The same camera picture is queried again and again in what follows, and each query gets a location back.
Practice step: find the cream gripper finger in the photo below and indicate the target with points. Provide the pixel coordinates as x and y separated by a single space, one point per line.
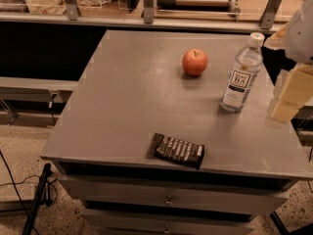
293 89

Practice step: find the dark chocolate rxbar wrapper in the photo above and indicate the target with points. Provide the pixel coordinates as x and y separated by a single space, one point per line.
177 151

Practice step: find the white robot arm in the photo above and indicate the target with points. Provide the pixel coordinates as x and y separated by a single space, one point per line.
298 39

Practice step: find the clear tea bottle white cap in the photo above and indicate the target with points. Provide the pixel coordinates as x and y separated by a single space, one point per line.
247 64

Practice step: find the red apple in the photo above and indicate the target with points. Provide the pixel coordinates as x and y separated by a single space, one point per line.
194 62

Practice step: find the upper grey drawer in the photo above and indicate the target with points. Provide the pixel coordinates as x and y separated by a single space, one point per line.
173 195

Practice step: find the grey drawer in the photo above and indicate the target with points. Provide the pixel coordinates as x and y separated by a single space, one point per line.
134 223
173 195

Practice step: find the grey cabinet with drawers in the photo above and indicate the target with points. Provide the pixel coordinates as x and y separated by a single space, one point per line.
135 87

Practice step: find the lower grey drawer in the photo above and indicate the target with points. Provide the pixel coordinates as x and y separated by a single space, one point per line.
134 223

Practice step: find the grey metal railing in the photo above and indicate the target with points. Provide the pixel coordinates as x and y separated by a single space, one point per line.
226 15

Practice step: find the black tripod leg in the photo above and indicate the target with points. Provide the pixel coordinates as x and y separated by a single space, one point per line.
39 193

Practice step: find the grey low bench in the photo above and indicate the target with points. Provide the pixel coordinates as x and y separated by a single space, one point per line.
36 90

